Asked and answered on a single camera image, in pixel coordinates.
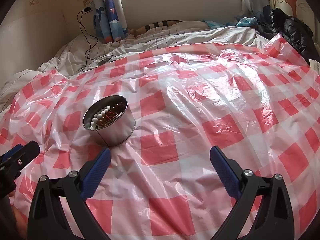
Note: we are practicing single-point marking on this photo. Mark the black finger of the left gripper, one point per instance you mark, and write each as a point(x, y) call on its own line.
point(19, 157)

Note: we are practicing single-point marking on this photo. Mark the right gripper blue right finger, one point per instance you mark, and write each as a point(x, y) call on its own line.
point(228, 171)

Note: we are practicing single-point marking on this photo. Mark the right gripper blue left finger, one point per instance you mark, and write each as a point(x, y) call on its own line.
point(92, 173)

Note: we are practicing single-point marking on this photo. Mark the person's left hand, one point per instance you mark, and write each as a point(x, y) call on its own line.
point(20, 225)

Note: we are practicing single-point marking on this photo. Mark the round silver metal tin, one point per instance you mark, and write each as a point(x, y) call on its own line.
point(109, 120)

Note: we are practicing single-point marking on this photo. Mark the red white checkered plastic sheet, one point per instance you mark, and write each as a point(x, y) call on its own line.
point(260, 106)

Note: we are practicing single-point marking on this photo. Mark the white striped bed quilt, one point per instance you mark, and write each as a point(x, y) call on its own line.
point(70, 59)

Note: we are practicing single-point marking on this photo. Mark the round grey charger puck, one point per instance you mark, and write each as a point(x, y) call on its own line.
point(104, 60)

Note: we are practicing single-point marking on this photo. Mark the striped pillow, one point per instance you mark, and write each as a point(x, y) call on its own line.
point(144, 29)

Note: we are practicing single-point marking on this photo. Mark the light blue plastic bag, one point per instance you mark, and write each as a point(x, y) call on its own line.
point(243, 22)

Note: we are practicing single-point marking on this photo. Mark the black jacket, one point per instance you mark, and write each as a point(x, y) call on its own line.
point(274, 21)

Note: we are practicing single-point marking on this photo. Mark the white wardrobe with tree decal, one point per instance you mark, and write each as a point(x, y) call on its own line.
point(297, 8)

